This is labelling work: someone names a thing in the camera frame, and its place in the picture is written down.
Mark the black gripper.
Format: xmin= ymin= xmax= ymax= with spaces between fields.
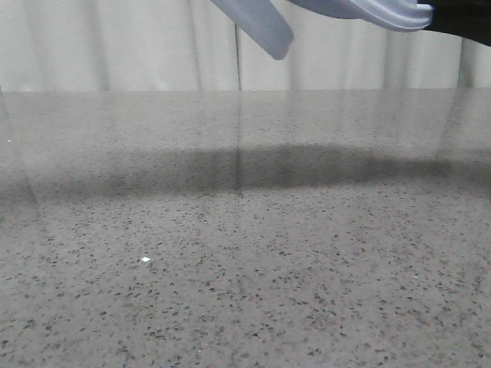
xmin=421 ymin=0 xmax=490 ymax=46

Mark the light blue slipper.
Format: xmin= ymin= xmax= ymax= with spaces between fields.
xmin=212 ymin=0 xmax=294 ymax=61
xmin=292 ymin=0 xmax=433 ymax=32

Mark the beige background curtain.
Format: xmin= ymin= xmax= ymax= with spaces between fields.
xmin=1 ymin=1 xmax=490 ymax=92

